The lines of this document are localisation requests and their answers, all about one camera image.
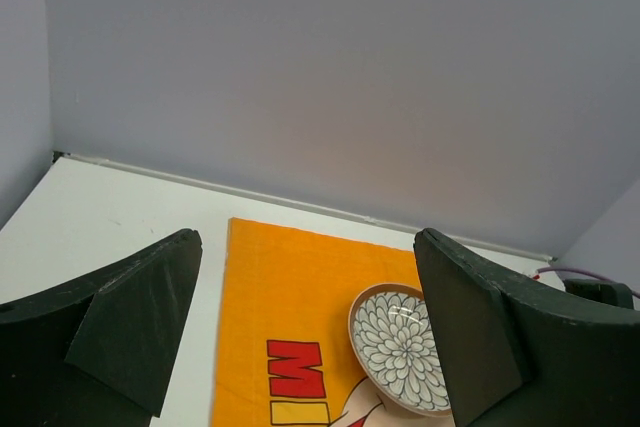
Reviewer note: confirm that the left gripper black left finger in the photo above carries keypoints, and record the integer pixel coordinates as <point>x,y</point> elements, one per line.
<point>99,350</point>

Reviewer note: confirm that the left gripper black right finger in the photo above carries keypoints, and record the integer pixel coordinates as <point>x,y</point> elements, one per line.
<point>516,352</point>

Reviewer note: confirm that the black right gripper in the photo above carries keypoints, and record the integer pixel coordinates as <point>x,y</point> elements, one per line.
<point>610,293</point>

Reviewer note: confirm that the floral patterned ceramic plate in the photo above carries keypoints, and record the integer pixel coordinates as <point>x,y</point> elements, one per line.
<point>392,338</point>

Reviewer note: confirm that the orange cartoon mouse cloth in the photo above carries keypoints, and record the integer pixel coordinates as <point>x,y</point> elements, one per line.
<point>284,357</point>

